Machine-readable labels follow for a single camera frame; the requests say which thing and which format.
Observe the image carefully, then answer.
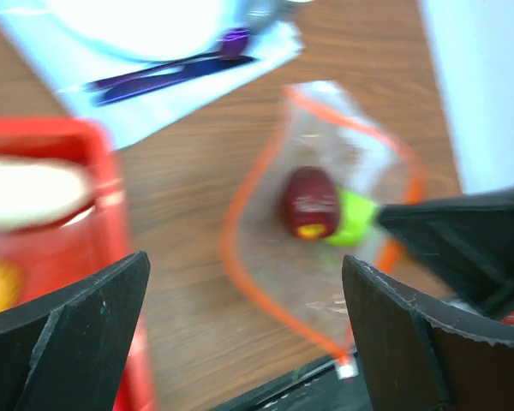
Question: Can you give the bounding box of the cream and blue plate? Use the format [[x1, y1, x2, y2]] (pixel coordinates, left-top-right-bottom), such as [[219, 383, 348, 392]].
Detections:
[[46, 0, 249, 63]]

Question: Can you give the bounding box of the blue checked cloth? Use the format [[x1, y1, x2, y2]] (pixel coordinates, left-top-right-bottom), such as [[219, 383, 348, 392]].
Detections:
[[0, 1, 303, 150]]

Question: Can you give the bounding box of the purple knife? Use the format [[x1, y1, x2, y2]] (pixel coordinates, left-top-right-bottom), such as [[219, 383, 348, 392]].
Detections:
[[93, 56, 259, 106]]

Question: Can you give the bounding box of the clear orange zip top bag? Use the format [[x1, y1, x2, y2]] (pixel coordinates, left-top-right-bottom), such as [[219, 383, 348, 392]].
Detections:
[[220, 80, 425, 378]]

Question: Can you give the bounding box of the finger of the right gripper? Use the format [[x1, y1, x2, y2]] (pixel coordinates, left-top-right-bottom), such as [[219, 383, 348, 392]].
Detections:
[[377, 186, 514, 317]]

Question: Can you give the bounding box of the green lime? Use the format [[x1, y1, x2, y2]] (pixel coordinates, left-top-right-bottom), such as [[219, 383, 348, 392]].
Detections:
[[324, 188, 379, 247]]

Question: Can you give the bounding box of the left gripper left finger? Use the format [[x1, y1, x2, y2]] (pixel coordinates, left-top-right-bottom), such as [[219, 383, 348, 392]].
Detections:
[[0, 252, 150, 410]]

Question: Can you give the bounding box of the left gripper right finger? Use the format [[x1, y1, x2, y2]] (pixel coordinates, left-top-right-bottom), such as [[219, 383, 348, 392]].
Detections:
[[342, 256, 514, 410]]

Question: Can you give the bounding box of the dark red fruit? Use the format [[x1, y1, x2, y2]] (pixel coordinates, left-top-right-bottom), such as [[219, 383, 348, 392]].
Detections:
[[278, 166, 340, 240]]

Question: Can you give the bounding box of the white radish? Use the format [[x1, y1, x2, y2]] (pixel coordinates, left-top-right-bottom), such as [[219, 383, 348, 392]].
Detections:
[[0, 155, 94, 231]]

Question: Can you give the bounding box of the purple spoon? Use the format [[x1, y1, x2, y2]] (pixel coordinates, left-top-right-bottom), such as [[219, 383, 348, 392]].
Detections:
[[85, 27, 253, 91]]

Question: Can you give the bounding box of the red plastic tray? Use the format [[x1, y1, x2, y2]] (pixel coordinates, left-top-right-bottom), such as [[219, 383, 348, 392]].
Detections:
[[0, 118, 158, 410]]

